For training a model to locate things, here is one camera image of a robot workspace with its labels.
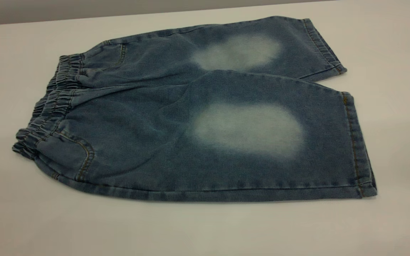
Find blue denim shorts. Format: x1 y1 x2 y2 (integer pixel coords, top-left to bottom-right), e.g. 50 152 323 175
12 15 378 203

